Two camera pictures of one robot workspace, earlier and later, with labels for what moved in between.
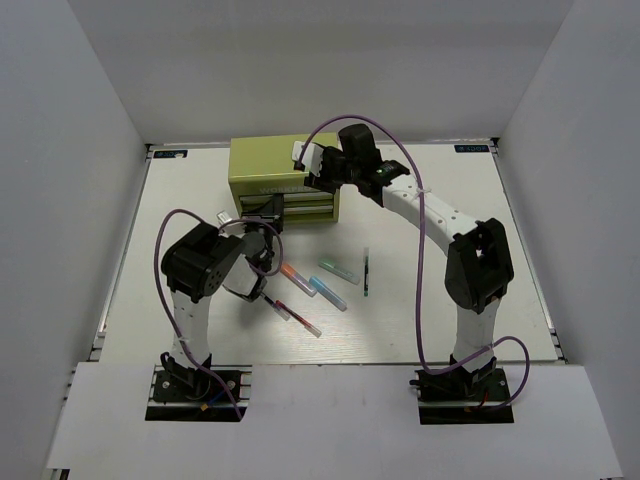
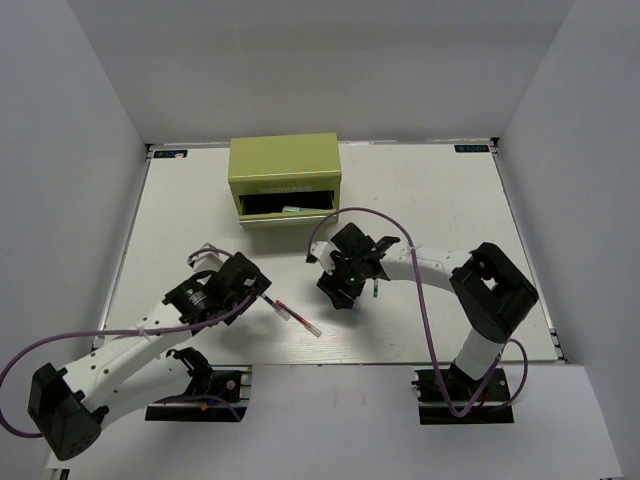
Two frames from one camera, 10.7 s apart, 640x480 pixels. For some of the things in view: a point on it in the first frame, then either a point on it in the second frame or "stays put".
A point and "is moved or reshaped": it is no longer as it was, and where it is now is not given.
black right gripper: x=324 y=181 → x=331 y=285
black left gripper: x=278 y=221 → x=260 y=285
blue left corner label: x=170 y=154 stays put
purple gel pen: x=275 y=307 stays put
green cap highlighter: x=330 y=265 is moved or reshaped
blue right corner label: x=471 y=148 stays put
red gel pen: x=307 y=326 stays put
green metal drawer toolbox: x=260 y=167 stays put
